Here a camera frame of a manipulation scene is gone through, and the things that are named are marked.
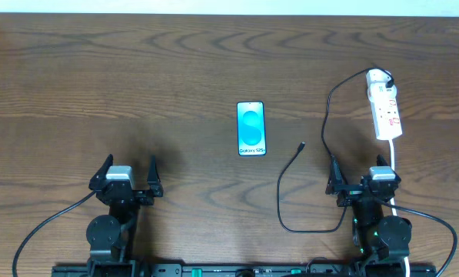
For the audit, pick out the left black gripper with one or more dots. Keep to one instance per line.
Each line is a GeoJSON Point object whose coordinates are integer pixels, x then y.
{"type": "Point", "coordinates": [127, 195]}

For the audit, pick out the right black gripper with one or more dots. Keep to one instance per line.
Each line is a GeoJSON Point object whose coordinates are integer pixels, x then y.
{"type": "Point", "coordinates": [359, 194]}

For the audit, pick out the white power strip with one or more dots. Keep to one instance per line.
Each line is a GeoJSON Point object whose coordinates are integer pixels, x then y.
{"type": "Point", "coordinates": [386, 118]}

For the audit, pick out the blue screen smartphone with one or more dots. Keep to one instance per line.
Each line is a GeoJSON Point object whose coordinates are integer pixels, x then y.
{"type": "Point", "coordinates": [251, 129]}

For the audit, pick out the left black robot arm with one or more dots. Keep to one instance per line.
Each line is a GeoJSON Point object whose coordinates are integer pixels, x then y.
{"type": "Point", "coordinates": [111, 236]}

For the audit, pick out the white USB charger plug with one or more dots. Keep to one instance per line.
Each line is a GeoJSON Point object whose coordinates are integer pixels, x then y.
{"type": "Point", "coordinates": [379, 92]}

